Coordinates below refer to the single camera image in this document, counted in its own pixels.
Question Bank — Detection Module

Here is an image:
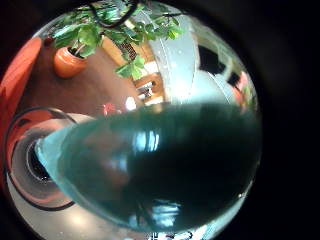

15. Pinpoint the green leafy plant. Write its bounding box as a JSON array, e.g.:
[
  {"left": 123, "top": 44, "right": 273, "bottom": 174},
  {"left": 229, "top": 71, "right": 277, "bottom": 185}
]
[{"left": 49, "top": 0, "right": 186, "bottom": 81}]

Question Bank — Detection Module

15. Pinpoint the black hanging cable loop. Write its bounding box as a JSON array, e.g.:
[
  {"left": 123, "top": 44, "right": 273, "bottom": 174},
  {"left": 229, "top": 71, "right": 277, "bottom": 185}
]
[{"left": 87, "top": 0, "right": 140, "bottom": 30}]

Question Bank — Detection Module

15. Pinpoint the orange plant pot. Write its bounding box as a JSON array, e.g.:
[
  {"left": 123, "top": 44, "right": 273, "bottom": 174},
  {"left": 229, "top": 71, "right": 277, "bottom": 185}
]
[{"left": 52, "top": 45, "right": 89, "bottom": 80}]

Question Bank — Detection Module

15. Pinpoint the clear glass vase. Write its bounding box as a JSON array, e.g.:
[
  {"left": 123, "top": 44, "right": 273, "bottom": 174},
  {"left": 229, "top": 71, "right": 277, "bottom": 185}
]
[{"left": 2, "top": 105, "right": 96, "bottom": 213}]

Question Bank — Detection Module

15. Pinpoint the orange red sofa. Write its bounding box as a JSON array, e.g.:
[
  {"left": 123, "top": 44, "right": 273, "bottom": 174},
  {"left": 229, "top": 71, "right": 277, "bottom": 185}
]
[{"left": 0, "top": 35, "right": 44, "bottom": 188}]

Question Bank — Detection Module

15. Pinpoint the wooden bench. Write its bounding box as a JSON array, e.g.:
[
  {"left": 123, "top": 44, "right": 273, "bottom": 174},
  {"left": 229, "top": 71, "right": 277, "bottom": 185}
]
[{"left": 99, "top": 34, "right": 168, "bottom": 106}]

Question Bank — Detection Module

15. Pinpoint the black monitor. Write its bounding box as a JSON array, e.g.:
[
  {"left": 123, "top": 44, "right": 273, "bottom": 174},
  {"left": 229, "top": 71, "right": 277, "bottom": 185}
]
[{"left": 198, "top": 44, "right": 228, "bottom": 76}]

